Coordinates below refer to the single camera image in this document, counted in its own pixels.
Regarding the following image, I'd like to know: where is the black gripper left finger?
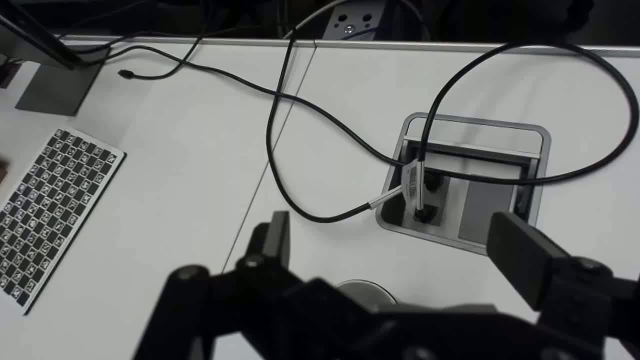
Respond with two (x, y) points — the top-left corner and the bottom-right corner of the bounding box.
(131, 207), (304, 360)

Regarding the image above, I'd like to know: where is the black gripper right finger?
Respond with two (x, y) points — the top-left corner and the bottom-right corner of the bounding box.
(488, 210), (640, 350)

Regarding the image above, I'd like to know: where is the black power strip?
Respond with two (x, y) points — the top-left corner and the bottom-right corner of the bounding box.
(321, 0), (387, 42)

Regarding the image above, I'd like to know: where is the black white checkerboard sheet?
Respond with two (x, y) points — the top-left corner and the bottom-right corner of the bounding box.
(0, 125), (127, 315)

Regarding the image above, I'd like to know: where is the black monitor stand base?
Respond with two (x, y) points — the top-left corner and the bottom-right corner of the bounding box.
(0, 11), (112, 118)

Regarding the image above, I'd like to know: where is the silver desk cable grommet box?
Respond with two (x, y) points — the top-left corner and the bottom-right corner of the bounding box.
(374, 109), (554, 256)

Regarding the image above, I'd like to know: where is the black cable with white plug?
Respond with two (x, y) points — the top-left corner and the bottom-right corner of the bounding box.
(264, 0), (410, 224)

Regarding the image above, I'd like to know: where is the long thin black cable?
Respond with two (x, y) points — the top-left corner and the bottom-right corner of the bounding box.
(82, 46), (404, 167)

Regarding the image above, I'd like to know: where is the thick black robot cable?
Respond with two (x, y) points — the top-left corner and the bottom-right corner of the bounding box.
(415, 38), (640, 187)

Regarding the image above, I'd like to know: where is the short black cable loose plug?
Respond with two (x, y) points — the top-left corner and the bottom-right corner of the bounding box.
(117, 31), (206, 82)

